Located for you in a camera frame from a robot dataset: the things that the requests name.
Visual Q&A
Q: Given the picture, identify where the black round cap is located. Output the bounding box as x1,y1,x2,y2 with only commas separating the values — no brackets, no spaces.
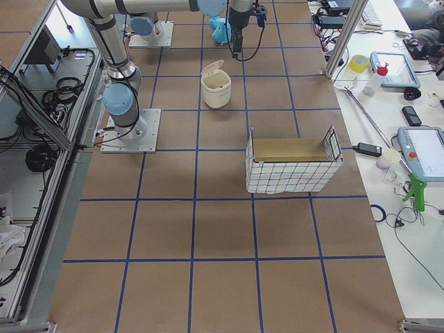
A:
403,87,422,101

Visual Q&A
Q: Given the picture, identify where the green plastic gun tool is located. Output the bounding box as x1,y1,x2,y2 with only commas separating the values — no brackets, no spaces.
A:
402,172,427,212

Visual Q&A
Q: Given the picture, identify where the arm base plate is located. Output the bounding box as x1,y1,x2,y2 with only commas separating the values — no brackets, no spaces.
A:
101,109,161,153
129,17,174,49

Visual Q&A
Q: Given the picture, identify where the clear bottle with red cap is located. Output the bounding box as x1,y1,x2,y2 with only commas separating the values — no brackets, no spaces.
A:
363,62,389,96

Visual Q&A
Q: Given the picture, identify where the teach pendant tablet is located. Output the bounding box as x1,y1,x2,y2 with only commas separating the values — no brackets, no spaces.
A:
370,51,420,88
398,126,443,182

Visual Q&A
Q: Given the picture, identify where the black power adapter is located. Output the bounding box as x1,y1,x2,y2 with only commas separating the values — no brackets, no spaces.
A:
352,142,382,157

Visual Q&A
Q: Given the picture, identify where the black remote control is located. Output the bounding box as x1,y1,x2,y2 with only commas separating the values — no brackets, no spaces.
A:
402,106,422,126

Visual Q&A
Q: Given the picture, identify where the white paper cup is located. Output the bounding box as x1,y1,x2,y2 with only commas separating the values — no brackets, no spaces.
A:
375,148,401,170

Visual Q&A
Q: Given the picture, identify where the blue teddy bear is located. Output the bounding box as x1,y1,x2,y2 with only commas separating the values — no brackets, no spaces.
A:
209,16,232,44

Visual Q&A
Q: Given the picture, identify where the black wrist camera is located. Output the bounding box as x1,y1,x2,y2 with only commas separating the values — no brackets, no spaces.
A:
253,1,268,28

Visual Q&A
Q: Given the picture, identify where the yellow tape roll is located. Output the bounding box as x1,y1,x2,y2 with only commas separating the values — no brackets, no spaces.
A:
348,54,369,74

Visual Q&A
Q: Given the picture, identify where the long metal rod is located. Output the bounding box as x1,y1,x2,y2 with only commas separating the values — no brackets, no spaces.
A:
334,85,416,174

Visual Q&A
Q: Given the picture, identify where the white trash can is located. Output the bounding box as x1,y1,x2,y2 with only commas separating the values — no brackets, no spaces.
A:
200,60,232,108

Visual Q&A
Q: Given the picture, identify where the aluminium frame post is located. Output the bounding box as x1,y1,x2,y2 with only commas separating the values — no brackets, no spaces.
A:
324,0,368,79

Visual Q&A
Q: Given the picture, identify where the left teach pendant tablet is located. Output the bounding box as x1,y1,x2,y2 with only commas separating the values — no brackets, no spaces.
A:
370,51,420,88

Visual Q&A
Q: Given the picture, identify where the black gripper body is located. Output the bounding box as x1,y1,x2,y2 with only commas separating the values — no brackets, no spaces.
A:
228,0,253,33

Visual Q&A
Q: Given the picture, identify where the right teach pendant tablet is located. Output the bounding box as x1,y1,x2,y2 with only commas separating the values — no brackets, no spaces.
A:
398,126,443,182

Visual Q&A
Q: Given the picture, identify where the wooden box with grid cloth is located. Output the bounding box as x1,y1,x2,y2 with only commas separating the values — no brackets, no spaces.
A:
245,126,343,195

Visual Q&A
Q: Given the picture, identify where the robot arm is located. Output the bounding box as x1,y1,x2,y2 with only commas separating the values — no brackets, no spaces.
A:
62,0,259,144

